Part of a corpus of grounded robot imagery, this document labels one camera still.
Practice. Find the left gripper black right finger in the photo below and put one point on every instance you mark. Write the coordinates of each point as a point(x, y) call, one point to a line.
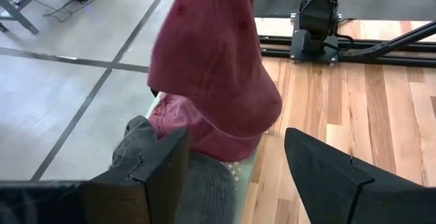
point(340, 190)

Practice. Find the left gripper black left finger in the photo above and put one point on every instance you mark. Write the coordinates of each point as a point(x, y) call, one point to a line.
point(143, 190)

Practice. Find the dark grey knit beanie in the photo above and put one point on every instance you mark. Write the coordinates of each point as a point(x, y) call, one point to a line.
point(204, 190)

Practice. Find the maroon baseball cap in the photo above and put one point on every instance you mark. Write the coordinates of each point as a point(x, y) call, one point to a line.
point(211, 64)
point(170, 111)

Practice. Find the green perforated metal rack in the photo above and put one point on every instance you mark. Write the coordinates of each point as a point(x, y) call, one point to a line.
point(247, 179)

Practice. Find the black aluminium table frame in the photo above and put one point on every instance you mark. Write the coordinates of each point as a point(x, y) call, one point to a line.
point(391, 43)

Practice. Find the grey metal table frame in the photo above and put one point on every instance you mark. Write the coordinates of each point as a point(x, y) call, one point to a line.
point(17, 14)

